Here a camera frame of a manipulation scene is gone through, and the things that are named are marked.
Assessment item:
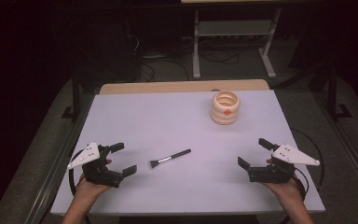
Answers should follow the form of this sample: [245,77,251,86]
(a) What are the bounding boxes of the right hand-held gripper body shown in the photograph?
[247,143,321,184]

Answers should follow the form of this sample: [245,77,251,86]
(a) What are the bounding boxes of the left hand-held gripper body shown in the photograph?
[67,142,124,189]

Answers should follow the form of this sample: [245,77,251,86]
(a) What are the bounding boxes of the black makeup brush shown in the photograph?
[149,148,192,170]

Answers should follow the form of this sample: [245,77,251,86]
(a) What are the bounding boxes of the cream ribbed holder pot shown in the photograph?
[210,90,241,126]

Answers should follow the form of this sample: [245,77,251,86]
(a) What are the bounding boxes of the person's right hand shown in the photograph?
[260,158,306,203]

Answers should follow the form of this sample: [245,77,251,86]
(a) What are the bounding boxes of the person's left hand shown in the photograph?
[74,158,113,201]

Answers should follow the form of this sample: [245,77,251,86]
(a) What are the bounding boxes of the white table board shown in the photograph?
[49,90,326,217]

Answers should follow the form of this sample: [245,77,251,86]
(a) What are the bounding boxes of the black metal stand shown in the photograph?
[326,65,354,121]
[61,70,82,123]

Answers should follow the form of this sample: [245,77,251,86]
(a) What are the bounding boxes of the wooden table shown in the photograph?
[99,78,270,95]

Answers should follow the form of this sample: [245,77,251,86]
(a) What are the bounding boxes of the white metal stand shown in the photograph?
[191,8,283,80]

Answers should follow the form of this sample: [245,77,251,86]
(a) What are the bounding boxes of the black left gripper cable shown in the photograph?
[68,148,86,197]

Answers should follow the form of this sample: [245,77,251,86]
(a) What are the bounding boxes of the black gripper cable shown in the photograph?
[68,148,86,197]
[289,126,325,202]

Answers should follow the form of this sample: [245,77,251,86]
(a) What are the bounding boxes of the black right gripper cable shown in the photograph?
[289,126,325,202]

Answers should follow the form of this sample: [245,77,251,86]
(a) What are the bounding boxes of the metal floor rail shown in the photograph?
[311,92,358,200]
[23,102,90,224]

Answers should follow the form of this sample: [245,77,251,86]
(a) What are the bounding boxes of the black floor cables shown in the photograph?
[139,48,241,82]

